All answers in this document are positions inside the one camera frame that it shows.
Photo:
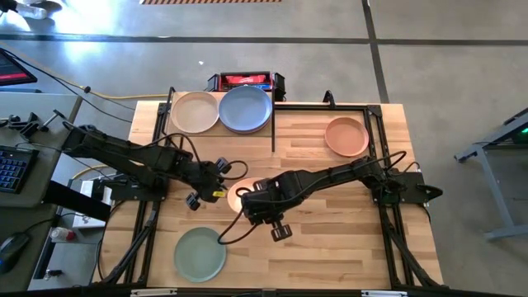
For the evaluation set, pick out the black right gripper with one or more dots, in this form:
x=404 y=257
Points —
x=264 y=204

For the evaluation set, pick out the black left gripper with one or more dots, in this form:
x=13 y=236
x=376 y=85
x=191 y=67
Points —
x=208 y=181

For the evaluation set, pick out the peach plate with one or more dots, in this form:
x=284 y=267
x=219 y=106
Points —
x=236 y=199

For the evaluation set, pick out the beige plate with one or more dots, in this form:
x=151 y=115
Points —
x=194 y=112

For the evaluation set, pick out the blue plate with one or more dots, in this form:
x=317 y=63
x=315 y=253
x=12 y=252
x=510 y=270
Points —
x=244 y=108

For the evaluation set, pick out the terracotta orange plate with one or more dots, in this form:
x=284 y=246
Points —
x=346 y=137

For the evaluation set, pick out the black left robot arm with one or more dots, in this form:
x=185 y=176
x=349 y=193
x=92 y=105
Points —
x=123 y=152

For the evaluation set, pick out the wooden shelf with black legs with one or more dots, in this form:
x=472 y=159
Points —
x=218 y=132

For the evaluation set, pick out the sage green plate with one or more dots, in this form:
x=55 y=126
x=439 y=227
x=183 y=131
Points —
x=200 y=254

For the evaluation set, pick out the red and black toolbox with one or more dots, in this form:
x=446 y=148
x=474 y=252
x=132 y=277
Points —
x=243 y=78

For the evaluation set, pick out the white box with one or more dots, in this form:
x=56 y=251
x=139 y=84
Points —
x=88 y=187

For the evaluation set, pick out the black diagonal beam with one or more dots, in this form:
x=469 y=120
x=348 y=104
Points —
x=74 y=200

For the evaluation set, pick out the white bottle with red cap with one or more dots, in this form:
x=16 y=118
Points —
x=62 y=235

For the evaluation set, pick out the black rig edge bar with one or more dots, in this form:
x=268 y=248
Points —
x=82 y=293

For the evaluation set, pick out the grey side desk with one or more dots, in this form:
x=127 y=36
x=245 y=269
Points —
x=41 y=103

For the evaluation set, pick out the black screw clamp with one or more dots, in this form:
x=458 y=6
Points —
x=31 y=128

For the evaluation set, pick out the black backlit keyboard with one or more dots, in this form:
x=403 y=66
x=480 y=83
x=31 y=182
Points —
x=14 y=169

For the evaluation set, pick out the black computer mouse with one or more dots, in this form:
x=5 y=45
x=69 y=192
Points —
x=12 y=247

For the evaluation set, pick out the small black clamp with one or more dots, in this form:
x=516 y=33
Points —
x=10 y=120

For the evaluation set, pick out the monitor with red screen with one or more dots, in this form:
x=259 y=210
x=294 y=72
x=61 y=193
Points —
x=12 y=70

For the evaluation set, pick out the person's shoe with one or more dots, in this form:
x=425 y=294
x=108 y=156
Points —
x=39 y=9

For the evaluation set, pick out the black aluminium table frame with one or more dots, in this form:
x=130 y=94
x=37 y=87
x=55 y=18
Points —
x=321 y=108

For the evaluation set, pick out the white bracket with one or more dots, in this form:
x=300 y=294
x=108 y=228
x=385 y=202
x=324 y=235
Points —
x=384 y=293
x=153 y=293

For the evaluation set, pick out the grey desk frame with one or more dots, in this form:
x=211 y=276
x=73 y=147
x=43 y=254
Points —
x=496 y=194

